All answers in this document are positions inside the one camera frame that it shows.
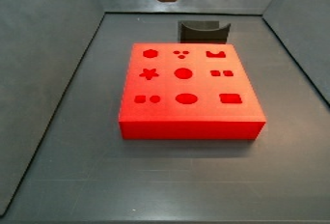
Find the dark grey curved holder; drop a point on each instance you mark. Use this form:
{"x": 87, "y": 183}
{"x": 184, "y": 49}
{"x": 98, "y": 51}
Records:
{"x": 202, "y": 31}

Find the red shape sorter block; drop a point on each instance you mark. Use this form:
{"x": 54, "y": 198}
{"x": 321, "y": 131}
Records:
{"x": 188, "y": 92}

